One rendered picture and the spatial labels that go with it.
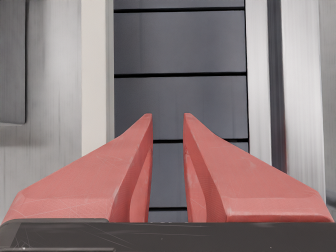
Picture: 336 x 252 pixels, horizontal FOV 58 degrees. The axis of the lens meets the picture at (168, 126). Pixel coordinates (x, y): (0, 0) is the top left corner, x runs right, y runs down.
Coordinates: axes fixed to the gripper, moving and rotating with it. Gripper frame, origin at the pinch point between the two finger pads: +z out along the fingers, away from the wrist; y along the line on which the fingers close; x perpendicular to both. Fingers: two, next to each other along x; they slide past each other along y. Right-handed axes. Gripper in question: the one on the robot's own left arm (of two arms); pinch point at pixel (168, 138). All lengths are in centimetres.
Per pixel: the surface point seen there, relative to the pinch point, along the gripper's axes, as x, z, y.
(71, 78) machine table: 2.8, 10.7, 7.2
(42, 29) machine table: -0.2, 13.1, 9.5
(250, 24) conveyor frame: -2.0, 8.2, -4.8
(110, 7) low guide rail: -3.5, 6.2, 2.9
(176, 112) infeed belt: 1.9, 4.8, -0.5
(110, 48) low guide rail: -1.9, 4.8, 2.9
